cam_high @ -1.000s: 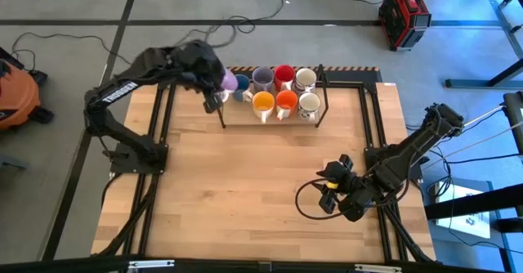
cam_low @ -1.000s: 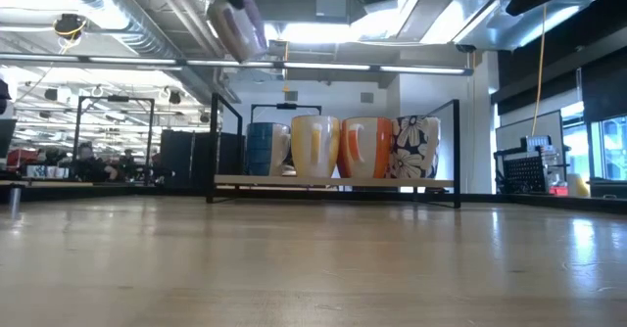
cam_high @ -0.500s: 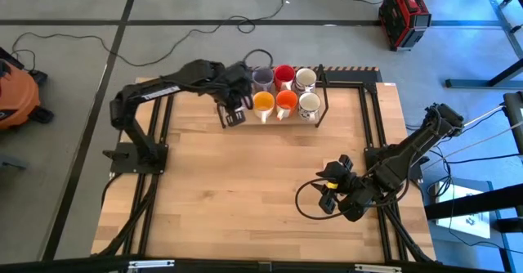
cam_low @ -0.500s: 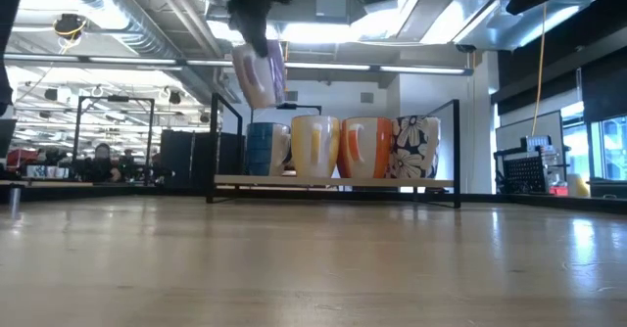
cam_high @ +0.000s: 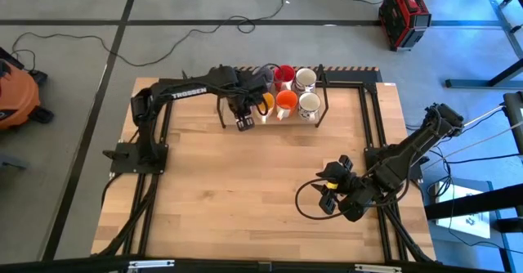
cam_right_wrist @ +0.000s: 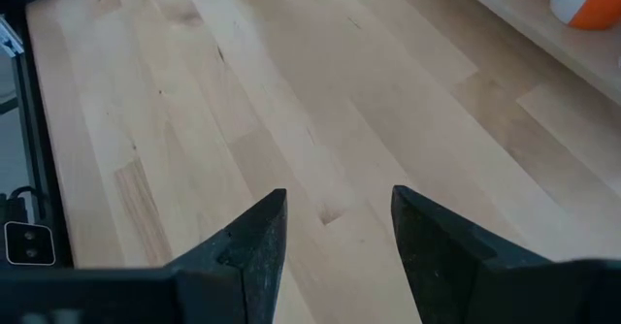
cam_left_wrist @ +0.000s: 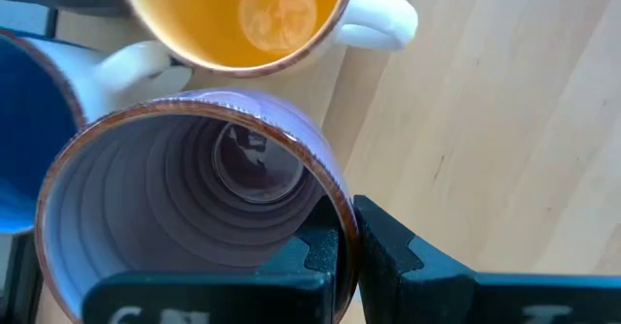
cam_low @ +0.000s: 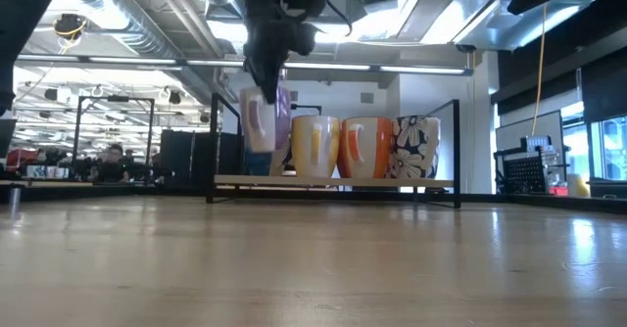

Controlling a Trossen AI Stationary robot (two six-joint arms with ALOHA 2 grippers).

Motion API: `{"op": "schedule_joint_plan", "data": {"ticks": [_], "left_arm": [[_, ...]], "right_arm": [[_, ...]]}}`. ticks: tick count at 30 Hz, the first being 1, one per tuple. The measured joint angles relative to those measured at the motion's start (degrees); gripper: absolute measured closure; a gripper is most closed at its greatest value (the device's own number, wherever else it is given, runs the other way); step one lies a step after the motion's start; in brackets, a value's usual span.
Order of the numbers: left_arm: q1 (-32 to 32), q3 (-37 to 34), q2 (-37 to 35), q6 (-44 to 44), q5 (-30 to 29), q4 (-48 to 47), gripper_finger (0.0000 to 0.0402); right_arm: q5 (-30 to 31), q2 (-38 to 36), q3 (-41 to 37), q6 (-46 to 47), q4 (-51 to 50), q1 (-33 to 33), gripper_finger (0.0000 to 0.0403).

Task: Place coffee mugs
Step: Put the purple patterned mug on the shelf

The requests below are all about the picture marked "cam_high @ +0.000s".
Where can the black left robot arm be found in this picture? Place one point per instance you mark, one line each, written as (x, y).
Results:
(212, 83)

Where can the wooden shelf black legs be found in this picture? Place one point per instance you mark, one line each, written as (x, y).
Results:
(229, 113)

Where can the black aluminium table frame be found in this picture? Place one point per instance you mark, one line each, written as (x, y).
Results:
(369, 86)

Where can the red mug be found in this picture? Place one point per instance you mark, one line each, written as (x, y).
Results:
(284, 76)

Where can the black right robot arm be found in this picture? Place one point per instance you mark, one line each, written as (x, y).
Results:
(425, 136)

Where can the grey metal rack leg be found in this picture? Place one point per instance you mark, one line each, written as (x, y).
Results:
(504, 23)

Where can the black hazard-striped bar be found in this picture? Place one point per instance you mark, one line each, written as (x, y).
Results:
(351, 76)

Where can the grey mug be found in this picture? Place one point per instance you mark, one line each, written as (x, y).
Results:
(265, 76)

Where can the navy white floral mug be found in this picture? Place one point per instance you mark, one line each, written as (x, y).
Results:
(309, 103)

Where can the red black power box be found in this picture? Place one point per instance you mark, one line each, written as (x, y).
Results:
(402, 15)

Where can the cream mug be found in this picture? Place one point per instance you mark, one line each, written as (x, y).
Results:
(305, 78)

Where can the black gantry crossbar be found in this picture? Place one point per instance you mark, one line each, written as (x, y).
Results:
(61, 267)

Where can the orange vacuum cleaner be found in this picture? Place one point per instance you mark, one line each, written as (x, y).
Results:
(16, 95)

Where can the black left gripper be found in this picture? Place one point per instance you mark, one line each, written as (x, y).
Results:
(245, 89)

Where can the yellow mug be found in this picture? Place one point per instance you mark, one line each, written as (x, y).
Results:
(267, 100)

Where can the silver metal bracket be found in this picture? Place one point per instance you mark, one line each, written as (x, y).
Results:
(378, 269)

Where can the black diagonal beam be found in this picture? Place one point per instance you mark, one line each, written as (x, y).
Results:
(474, 201)

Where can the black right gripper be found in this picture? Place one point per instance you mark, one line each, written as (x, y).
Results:
(353, 195)

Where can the black stand foot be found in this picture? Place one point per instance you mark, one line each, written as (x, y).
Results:
(474, 83)

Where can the white box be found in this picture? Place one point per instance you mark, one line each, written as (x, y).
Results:
(463, 211)

